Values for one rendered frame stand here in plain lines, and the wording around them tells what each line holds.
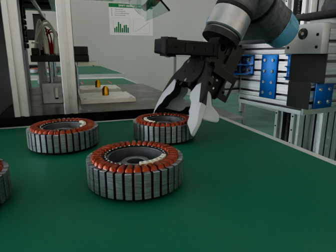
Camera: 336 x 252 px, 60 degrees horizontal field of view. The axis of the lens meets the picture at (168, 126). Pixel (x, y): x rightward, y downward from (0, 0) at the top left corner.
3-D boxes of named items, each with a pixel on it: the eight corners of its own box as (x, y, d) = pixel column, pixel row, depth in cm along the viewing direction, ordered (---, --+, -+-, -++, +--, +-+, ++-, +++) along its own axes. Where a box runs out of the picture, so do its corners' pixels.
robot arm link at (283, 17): (266, 22, 71) (238, -7, 64) (309, 17, 61) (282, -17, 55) (252, 51, 70) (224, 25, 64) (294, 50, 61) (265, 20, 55)
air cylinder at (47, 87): (63, 99, 87) (62, 80, 85) (63, 103, 80) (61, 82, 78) (45, 100, 85) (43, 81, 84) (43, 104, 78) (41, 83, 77)
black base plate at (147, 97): (142, 88, 135) (142, 83, 134) (201, 114, 76) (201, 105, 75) (31, 92, 120) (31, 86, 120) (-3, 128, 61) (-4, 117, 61)
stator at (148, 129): (175, 127, 61) (175, 109, 60) (206, 140, 52) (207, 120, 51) (124, 133, 56) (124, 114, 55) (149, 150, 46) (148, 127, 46)
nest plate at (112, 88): (115, 87, 118) (114, 84, 118) (121, 91, 105) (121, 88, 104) (76, 88, 114) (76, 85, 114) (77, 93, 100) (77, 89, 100)
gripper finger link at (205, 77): (213, 102, 47) (213, 62, 52) (206, 98, 47) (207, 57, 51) (193, 112, 51) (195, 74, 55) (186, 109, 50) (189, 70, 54)
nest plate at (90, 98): (126, 94, 96) (126, 91, 96) (136, 101, 82) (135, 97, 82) (78, 96, 92) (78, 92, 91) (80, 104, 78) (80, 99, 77)
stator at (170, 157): (68, 183, 34) (66, 153, 34) (138, 158, 43) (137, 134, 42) (132, 216, 27) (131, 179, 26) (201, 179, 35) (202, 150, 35)
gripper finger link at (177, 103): (171, 128, 63) (200, 100, 58) (149, 117, 60) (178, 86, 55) (169, 118, 65) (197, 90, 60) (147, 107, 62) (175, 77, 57)
